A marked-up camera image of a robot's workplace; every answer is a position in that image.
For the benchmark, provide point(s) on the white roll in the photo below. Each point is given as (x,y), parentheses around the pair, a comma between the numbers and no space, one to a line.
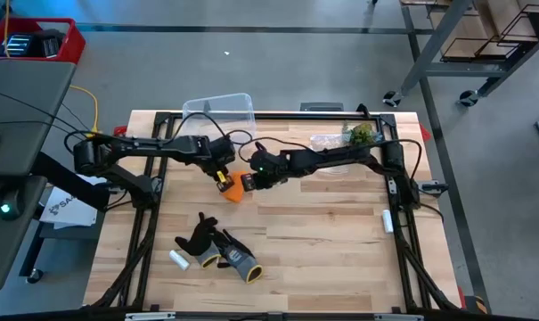
(387,220)
(179,260)

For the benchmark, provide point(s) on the black striped device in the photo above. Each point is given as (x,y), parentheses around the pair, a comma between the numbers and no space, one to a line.
(17,44)

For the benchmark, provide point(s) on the clear plastic bag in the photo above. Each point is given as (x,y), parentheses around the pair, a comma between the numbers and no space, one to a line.
(324,140)

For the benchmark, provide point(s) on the red plastic crate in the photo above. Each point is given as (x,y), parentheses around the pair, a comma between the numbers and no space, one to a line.
(75,46)

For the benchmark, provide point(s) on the orange black foot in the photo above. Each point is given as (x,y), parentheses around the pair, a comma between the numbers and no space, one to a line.
(476,305)

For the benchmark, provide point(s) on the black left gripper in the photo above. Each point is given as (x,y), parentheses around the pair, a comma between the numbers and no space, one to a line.
(220,153)

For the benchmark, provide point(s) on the small green potted plant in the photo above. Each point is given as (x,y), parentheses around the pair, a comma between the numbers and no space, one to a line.
(362,133)

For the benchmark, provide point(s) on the black desk caster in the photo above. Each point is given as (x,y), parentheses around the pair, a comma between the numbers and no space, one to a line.
(34,276)

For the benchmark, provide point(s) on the grey desk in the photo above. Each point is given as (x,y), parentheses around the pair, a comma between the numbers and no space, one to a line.
(24,111)

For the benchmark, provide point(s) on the white printed paper sheet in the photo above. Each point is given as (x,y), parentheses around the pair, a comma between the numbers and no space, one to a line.
(68,209)

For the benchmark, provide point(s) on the black caster wheel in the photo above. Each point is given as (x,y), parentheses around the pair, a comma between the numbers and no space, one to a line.
(391,99)
(468,98)

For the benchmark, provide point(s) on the silver bracket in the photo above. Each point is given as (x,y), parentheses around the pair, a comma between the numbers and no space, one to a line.
(398,317)
(149,316)

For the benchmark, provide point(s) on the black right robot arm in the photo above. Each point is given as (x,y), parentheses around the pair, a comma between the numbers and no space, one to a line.
(331,158)

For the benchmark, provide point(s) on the black computer mouse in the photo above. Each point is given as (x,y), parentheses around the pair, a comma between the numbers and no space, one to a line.
(9,203)

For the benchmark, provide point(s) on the grey block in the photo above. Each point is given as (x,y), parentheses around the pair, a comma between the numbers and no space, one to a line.
(321,107)

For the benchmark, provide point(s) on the black glove yellow cuff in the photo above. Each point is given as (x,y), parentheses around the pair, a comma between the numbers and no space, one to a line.
(200,236)

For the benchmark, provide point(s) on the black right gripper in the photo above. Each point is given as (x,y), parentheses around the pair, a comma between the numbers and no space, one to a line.
(271,167)

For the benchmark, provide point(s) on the black support bar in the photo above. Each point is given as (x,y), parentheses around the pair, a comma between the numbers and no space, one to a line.
(68,183)

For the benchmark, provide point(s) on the red tag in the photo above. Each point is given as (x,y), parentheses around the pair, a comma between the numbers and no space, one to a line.
(425,134)
(120,130)

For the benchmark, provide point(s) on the orange bandage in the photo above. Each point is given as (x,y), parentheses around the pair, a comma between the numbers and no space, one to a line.
(236,191)

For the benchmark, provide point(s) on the grey metal table frame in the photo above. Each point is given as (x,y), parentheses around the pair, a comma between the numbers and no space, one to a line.
(435,44)

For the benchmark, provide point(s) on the grey printed glove yellow cuff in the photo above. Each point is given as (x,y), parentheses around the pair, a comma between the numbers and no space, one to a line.
(240,260)

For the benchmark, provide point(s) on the black metal table frame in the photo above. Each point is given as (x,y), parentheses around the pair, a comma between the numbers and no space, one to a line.
(162,117)

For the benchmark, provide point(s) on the black box device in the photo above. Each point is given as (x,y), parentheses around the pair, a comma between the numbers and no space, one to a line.
(48,44)

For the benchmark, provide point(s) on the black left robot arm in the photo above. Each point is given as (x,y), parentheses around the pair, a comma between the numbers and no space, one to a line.
(140,145)

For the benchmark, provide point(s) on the clear plastic bin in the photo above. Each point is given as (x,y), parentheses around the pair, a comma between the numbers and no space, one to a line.
(224,104)

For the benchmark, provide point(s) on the light wooden boxes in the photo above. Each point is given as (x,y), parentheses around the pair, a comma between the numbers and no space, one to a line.
(469,27)

